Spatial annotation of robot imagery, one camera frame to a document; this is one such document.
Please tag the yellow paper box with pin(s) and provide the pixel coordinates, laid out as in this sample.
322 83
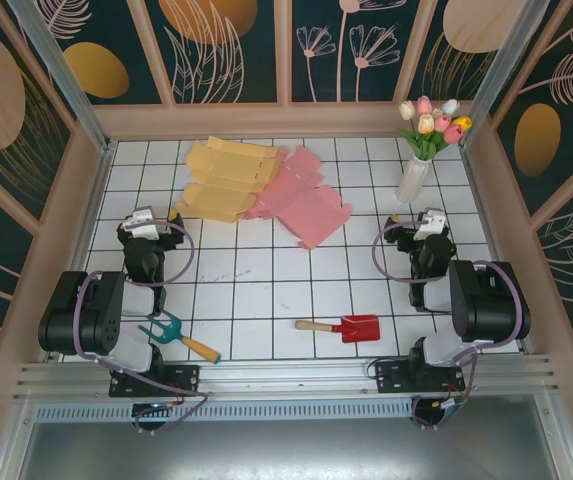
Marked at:
226 175

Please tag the pink paper box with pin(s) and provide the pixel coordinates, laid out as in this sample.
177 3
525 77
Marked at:
306 210

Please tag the red toy shovel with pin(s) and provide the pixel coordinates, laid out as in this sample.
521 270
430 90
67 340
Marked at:
361 328

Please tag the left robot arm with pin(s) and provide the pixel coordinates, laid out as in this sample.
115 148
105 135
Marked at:
81 310

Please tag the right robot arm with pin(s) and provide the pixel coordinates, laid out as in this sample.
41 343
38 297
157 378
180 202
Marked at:
486 300

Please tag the white ribbed vase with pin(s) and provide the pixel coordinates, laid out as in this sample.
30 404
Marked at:
412 182

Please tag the tulip bouquet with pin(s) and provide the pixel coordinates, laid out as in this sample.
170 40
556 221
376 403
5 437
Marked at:
428 125

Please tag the teal garden fork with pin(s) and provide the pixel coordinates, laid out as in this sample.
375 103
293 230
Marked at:
201 349

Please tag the grey metal sheet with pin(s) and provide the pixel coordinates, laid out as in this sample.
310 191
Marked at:
286 450

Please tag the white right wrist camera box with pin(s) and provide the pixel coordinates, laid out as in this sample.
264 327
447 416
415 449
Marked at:
428 225

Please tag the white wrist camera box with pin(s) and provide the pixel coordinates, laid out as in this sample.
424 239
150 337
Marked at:
428 225
141 225

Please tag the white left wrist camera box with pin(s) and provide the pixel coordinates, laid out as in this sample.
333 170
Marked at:
141 225

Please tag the aluminium side rail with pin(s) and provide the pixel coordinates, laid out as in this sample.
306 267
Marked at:
497 250
82 245

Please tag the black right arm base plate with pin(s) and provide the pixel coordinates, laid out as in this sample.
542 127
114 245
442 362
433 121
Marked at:
391 377

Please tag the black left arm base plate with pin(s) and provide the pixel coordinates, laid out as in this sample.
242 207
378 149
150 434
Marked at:
186 377

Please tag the aluminium frame post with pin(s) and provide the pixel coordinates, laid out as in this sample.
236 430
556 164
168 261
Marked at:
501 65
66 85

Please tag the aluminium mounting rail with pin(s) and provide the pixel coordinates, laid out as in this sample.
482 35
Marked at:
286 375

